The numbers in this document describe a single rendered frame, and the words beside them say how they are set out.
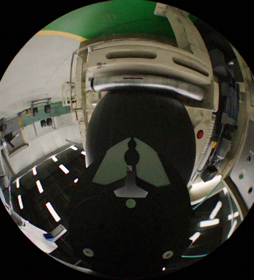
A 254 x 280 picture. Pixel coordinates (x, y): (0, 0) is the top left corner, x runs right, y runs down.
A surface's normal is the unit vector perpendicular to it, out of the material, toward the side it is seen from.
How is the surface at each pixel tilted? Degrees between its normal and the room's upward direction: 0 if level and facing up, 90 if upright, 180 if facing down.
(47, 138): 90
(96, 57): 90
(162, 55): 90
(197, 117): 90
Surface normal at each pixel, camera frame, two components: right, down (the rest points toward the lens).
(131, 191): -0.04, 0.22
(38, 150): 0.90, 0.18
